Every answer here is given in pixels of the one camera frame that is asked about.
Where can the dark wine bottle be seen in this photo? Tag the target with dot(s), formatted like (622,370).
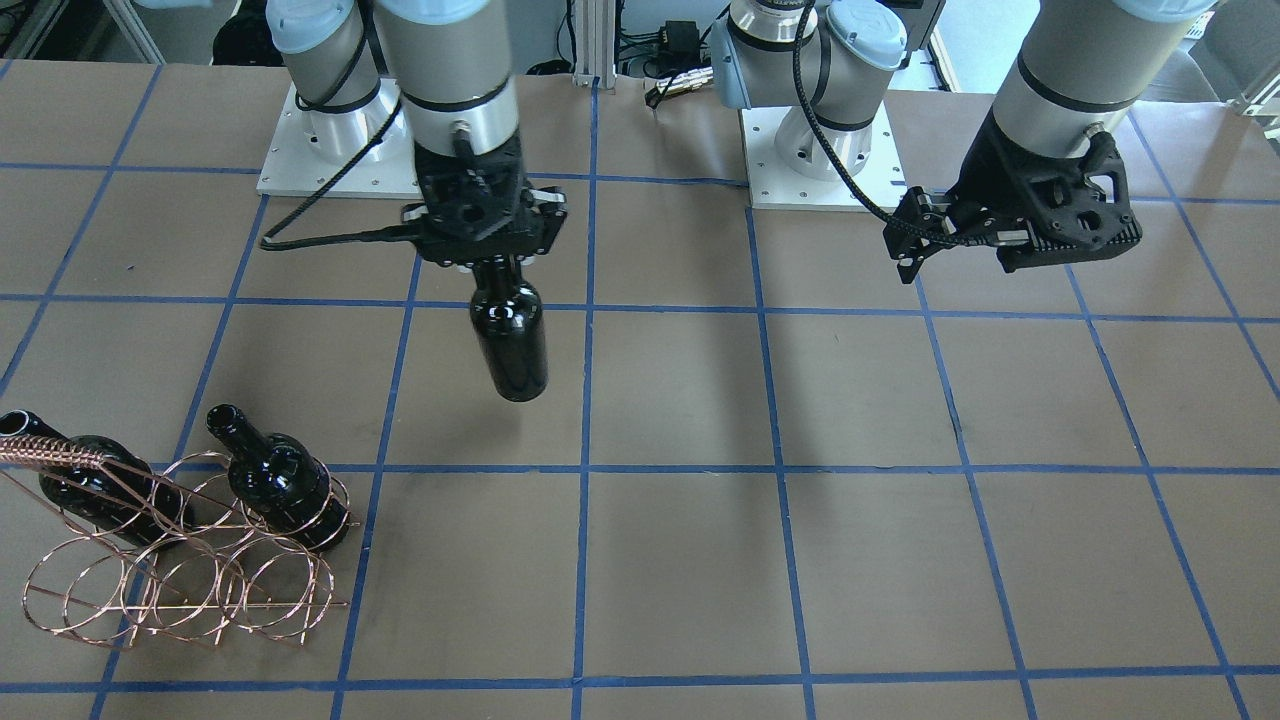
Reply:
(507,315)
(278,479)

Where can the dark wine bottle far slot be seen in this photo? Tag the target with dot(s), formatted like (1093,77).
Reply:
(121,499)

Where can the brown paper table mat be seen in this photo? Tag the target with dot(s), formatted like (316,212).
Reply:
(766,478)

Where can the aluminium frame post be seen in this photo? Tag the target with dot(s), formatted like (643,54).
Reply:
(595,40)

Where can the copper wire wine basket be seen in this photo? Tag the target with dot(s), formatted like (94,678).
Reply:
(224,572)

